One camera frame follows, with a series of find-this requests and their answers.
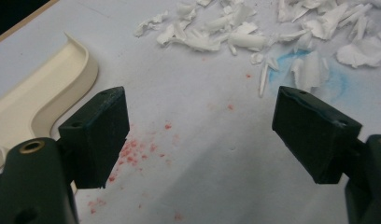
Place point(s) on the pile of white paper scraps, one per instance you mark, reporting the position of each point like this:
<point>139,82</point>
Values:
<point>204,39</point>

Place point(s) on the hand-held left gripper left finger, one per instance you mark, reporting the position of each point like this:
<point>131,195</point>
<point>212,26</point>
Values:
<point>95,137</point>

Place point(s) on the cream plastic tray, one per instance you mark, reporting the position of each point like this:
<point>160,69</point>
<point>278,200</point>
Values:
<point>39,90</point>

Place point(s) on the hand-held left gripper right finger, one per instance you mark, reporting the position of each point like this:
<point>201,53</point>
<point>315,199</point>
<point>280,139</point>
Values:
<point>313,137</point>

